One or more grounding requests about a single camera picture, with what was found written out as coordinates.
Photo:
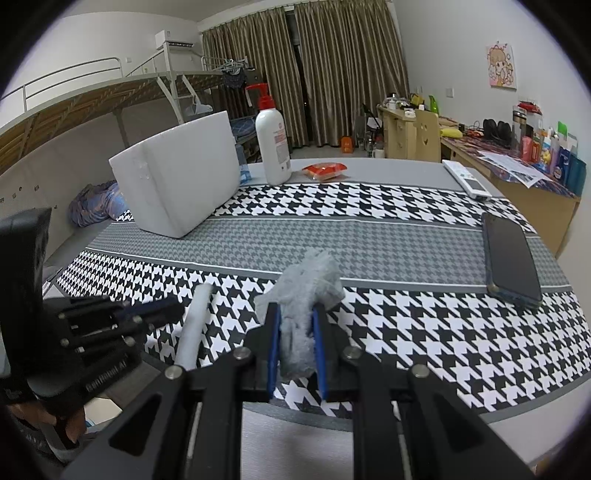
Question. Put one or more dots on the wooden smiley chair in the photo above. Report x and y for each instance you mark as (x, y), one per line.
(428, 134)

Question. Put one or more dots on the white air conditioner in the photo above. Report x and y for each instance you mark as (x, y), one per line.
(165, 38)

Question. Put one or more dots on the brown curtains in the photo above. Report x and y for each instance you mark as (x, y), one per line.
(335, 58)

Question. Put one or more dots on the anime girl poster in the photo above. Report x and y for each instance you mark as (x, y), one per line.
(501, 66)

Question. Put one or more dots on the blue plaid quilt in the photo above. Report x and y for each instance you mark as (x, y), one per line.
(97, 203)

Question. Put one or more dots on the white paper sheets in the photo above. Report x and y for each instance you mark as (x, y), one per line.
(525, 174)

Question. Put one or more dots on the left hand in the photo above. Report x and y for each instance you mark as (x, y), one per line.
(35, 414)

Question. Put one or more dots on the orange box on floor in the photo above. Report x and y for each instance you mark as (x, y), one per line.
(347, 146)

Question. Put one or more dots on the black smartphone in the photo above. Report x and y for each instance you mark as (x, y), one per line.
(511, 273)

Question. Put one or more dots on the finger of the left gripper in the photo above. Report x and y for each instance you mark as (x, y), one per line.
(98, 309)
(141, 320)

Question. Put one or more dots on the houndstooth table cloth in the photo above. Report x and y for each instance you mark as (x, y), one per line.
(412, 264)

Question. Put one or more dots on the white foam box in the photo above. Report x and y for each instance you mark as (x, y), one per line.
(174, 180)

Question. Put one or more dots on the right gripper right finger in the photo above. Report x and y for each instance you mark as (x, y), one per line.
(407, 424)

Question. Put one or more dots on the white red pump bottle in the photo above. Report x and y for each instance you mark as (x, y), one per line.
(271, 134)

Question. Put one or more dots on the wooden desk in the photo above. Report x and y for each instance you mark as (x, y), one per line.
(547, 205)

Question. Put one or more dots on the metal bunk bed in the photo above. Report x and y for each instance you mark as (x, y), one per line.
(64, 99)

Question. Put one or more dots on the grey fluffy cloth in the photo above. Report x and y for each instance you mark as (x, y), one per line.
(314, 280)

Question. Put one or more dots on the white remote control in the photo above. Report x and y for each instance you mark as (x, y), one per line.
(469, 183)

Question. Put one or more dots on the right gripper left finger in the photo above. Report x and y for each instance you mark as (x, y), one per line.
(188, 424)

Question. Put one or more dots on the red snack packet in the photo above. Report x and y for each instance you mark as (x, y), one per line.
(324, 171)

